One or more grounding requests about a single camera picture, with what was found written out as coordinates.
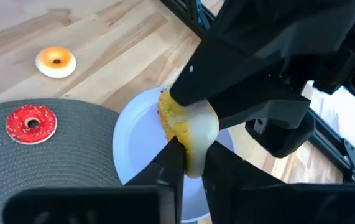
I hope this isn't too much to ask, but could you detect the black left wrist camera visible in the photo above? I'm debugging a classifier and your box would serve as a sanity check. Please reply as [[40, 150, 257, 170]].
[[244, 115, 317, 159]]

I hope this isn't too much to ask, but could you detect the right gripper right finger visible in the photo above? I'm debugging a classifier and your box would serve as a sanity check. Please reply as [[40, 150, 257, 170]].
[[201, 140, 321, 224]]

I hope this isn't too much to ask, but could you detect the purple round plate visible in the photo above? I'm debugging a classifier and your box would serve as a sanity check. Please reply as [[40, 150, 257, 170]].
[[111, 86, 236, 223]]

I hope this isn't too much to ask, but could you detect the grey round woven placemat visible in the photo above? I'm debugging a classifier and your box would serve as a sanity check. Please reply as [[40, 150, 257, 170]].
[[0, 98, 124, 224]]

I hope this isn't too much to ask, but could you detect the small red iced donut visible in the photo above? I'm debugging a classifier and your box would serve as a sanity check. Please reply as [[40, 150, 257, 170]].
[[5, 104, 58, 146]]

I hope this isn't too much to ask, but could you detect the small orange glazed donut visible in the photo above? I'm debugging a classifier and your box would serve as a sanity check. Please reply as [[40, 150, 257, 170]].
[[35, 45, 77, 79]]

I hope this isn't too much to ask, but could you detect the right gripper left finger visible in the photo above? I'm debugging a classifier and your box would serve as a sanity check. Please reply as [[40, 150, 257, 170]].
[[124, 136, 187, 224]]

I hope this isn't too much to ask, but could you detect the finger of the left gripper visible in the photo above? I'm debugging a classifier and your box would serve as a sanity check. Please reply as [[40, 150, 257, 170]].
[[207, 77, 312, 130], [169, 0, 355, 107]]

